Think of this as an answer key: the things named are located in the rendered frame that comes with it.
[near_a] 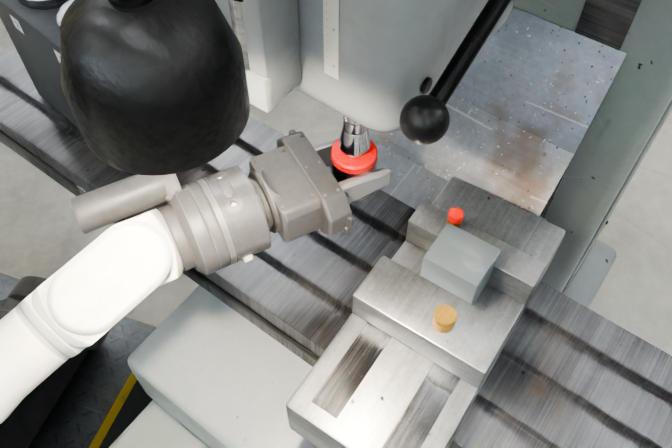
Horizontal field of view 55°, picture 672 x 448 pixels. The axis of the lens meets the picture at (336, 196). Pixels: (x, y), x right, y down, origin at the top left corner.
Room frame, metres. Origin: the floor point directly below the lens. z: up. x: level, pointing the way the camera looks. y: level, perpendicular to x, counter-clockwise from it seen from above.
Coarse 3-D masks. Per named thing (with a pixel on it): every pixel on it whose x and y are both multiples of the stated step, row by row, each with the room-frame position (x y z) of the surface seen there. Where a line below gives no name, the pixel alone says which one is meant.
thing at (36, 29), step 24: (0, 0) 0.70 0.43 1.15; (24, 0) 0.69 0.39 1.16; (48, 0) 0.68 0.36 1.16; (72, 0) 0.68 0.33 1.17; (24, 24) 0.66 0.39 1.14; (48, 24) 0.65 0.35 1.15; (24, 48) 0.69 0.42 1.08; (48, 48) 0.63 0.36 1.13; (48, 72) 0.66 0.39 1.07; (48, 96) 0.69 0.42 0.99; (72, 120) 0.65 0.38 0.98
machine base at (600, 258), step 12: (588, 252) 0.92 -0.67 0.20; (600, 252) 0.92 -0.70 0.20; (612, 252) 0.92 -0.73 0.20; (588, 264) 0.88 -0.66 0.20; (600, 264) 0.88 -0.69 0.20; (612, 264) 0.90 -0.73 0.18; (576, 276) 0.85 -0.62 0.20; (588, 276) 0.85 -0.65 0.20; (600, 276) 0.85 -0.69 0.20; (576, 288) 0.81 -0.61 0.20; (588, 288) 0.81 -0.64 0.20; (576, 300) 0.78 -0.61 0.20; (588, 300) 0.78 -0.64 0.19
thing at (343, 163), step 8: (336, 144) 0.44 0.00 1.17; (336, 152) 0.43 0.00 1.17; (368, 152) 0.43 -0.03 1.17; (376, 152) 0.43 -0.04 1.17; (336, 160) 0.42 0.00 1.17; (344, 160) 0.42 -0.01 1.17; (352, 160) 0.42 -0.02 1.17; (360, 160) 0.42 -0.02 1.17; (368, 160) 0.42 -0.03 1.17; (376, 160) 0.43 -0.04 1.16; (344, 168) 0.41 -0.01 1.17; (352, 168) 0.41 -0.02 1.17; (360, 168) 0.41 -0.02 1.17; (368, 168) 0.41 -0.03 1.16
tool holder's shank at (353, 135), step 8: (344, 120) 0.43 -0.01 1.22; (352, 120) 0.42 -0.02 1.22; (344, 128) 0.43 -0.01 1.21; (352, 128) 0.42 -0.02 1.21; (360, 128) 0.42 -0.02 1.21; (344, 136) 0.42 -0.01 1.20; (352, 136) 0.42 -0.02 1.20; (360, 136) 0.42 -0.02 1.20; (368, 136) 0.43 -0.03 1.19; (344, 144) 0.42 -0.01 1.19; (352, 144) 0.42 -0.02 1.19; (360, 144) 0.42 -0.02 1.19; (368, 144) 0.42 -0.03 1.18; (344, 152) 0.42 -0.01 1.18; (352, 152) 0.42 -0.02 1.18; (360, 152) 0.42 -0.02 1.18
